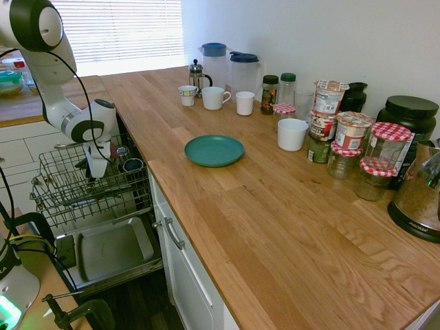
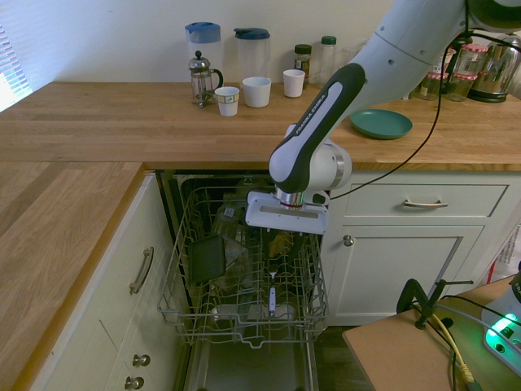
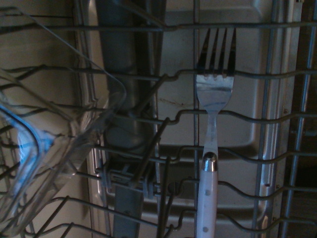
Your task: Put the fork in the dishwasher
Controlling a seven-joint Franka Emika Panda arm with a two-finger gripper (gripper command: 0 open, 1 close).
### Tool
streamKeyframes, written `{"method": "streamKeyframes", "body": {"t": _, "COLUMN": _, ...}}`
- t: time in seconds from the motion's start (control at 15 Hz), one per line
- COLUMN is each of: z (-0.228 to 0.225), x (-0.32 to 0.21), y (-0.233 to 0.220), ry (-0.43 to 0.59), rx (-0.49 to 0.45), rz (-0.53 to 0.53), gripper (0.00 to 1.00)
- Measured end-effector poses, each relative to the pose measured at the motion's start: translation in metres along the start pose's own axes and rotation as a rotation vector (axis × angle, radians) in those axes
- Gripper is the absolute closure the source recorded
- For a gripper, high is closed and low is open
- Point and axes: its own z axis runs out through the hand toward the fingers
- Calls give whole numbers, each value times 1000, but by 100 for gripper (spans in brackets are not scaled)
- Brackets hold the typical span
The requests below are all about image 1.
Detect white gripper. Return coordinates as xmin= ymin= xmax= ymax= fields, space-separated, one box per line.
xmin=75 ymin=140 xmax=113 ymax=179

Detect stainless dishwasher door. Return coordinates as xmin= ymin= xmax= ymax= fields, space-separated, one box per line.
xmin=53 ymin=216 xmax=164 ymax=293

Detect dark blue mug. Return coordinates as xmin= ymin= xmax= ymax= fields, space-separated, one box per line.
xmin=122 ymin=157 xmax=144 ymax=173

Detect glass container teal lid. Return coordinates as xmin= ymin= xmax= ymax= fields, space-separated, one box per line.
xmin=0 ymin=70 xmax=24 ymax=98

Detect fibreboard robot mounting board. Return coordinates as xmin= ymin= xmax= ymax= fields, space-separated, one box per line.
xmin=13 ymin=219 xmax=91 ymax=330

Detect plastic container red clip lid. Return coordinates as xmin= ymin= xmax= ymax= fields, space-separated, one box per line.
xmin=1 ymin=57 xmax=27 ymax=72

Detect white cup patterned band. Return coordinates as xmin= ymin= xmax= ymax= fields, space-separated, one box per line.
xmin=177 ymin=85 xmax=199 ymax=107

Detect teal plate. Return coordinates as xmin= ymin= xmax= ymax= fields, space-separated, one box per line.
xmin=184 ymin=134 xmax=245 ymax=168

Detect white window blind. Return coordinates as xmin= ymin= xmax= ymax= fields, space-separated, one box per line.
xmin=47 ymin=0 xmax=185 ymax=75

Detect glass French press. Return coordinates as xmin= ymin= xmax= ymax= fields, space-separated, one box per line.
xmin=188 ymin=58 xmax=214 ymax=99

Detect large white mug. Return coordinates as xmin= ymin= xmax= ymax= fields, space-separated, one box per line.
xmin=201 ymin=86 xmax=232 ymax=111

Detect clear pitcher light blue lid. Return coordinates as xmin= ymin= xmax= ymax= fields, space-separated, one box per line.
xmin=201 ymin=42 xmax=228 ymax=94

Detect small white ribbed cup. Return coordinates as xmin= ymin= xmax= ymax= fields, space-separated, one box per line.
xmin=235 ymin=91 xmax=256 ymax=116

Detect clear pitcher dark blue lid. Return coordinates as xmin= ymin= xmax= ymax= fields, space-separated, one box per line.
xmin=229 ymin=51 xmax=264 ymax=99

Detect spice jar black lid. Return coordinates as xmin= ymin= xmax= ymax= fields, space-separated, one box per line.
xmin=261 ymin=74 xmax=280 ymax=116

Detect glass jar red checked lid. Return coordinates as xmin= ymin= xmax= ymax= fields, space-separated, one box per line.
xmin=326 ymin=140 xmax=364 ymax=180
xmin=272 ymin=102 xmax=297 ymax=133
xmin=353 ymin=159 xmax=397 ymax=202

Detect wide white cup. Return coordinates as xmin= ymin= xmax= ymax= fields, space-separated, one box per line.
xmin=276 ymin=118 xmax=309 ymax=152

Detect clear bottle green lid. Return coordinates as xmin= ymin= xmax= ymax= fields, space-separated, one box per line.
xmin=279 ymin=72 xmax=297 ymax=106

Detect clear drinking glass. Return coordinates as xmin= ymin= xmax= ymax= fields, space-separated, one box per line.
xmin=294 ymin=89 xmax=316 ymax=121

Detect dark green can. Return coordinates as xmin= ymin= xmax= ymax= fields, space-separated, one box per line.
xmin=307 ymin=132 xmax=333 ymax=164

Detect yogurt cup red brown label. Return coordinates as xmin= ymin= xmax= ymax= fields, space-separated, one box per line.
xmin=310 ymin=109 xmax=338 ymax=142

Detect stacked yogurt cups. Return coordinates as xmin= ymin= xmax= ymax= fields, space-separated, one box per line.
xmin=314 ymin=79 xmax=351 ymax=114

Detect black lidded jar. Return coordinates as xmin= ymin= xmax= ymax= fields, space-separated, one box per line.
xmin=340 ymin=82 xmax=369 ymax=114

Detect large glass jar checked lid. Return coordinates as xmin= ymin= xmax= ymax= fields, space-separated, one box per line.
xmin=364 ymin=122 xmax=413 ymax=170

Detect large black tub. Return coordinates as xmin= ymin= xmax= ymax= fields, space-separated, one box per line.
xmin=376 ymin=95 xmax=440 ymax=190

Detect stainless steel electric kettle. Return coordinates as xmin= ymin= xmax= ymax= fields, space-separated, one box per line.
xmin=387 ymin=137 xmax=440 ymax=243

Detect grey wire dishwasher rack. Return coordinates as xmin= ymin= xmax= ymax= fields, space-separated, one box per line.
xmin=30 ymin=133 xmax=154 ymax=230

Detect metal drawer handle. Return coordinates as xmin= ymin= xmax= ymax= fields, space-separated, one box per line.
xmin=164 ymin=217 xmax=186 ymax=250

